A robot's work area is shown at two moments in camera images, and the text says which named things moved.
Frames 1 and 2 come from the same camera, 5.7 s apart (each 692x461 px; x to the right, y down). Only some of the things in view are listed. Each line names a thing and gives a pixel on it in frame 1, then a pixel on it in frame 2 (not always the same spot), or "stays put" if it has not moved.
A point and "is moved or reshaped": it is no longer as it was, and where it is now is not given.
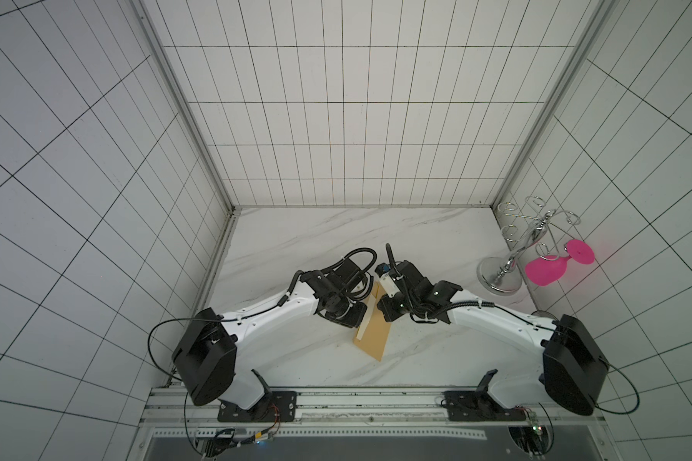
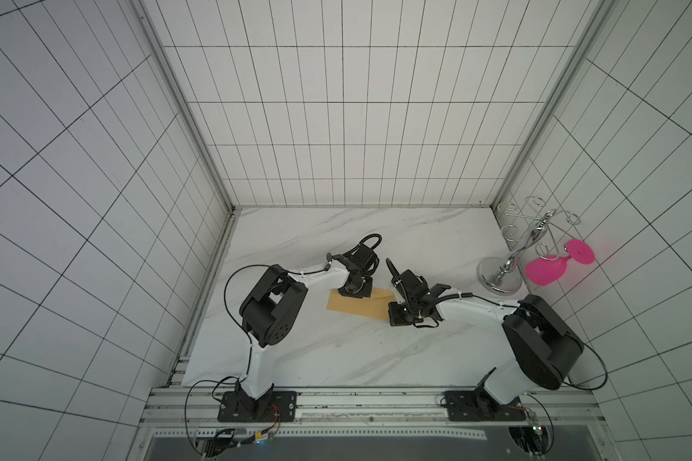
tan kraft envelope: (377, 328) is moved or reshaped
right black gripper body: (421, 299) stays put
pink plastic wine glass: (546, 270) stays put
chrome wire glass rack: (502, 276) stays put
